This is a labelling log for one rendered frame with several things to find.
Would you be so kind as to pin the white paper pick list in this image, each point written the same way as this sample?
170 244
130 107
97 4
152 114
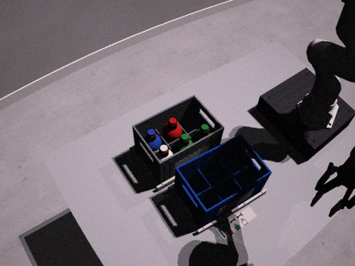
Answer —
236 223

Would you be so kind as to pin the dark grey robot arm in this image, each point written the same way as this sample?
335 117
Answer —
330 61

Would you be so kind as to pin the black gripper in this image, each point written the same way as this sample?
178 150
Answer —
345 177

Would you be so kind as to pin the blue bottle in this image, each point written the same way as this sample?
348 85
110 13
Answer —
153 140

